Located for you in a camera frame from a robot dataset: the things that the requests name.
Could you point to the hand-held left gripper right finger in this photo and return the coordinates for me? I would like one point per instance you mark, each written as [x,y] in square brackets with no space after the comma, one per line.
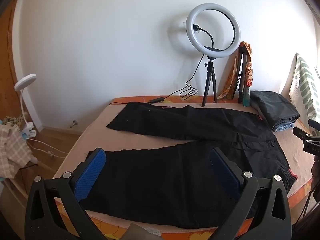
[225,173]

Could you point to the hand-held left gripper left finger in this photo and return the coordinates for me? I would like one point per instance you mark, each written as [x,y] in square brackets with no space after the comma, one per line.
[91,173]

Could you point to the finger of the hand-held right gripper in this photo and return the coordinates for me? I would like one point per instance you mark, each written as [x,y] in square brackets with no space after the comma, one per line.
[314,124]
[301,133]

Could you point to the black pants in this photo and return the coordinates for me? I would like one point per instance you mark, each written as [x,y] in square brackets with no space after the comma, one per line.
[162,180]

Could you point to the folded blue jeans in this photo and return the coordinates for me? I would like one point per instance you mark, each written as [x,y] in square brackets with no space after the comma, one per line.
[282,127]

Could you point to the pink blanket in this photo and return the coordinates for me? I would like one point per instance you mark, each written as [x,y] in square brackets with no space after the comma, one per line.
[82,140]

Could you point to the white pillow with green leaves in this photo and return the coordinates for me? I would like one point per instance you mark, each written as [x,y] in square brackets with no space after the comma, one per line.
[303,87]

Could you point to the folded dark grey garment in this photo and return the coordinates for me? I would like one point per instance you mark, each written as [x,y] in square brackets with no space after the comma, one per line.
[272,105]

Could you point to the metal door stopper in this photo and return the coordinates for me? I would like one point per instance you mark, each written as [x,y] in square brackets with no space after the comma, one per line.
[73,124]

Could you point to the teal green cloth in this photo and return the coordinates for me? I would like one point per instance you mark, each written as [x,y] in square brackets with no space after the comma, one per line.
[247,97]

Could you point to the person's striped dark clothing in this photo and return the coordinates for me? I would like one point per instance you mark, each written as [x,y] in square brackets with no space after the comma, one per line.
[308,225]

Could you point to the grey brown cloth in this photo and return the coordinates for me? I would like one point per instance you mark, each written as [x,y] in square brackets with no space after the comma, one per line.
[142,233]

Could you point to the beige checked cloth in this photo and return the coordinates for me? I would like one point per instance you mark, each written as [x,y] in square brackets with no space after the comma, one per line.
[12,152]

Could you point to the orange patterned scarf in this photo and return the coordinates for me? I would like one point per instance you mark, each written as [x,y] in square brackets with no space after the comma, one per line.
[225,90]

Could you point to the folded black tripod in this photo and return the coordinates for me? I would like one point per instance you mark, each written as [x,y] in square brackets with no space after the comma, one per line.
[242,65]

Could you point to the spotted cloth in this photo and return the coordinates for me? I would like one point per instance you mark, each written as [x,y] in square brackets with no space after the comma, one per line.
[12,120]

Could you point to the small black tripod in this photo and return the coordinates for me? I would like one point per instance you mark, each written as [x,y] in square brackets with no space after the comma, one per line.
[211,68]

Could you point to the white clip lamp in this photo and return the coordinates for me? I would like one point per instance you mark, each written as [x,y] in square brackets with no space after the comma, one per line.
[25,78]

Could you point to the wooden door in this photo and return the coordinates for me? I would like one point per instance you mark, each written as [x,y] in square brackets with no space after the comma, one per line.
[10,80]

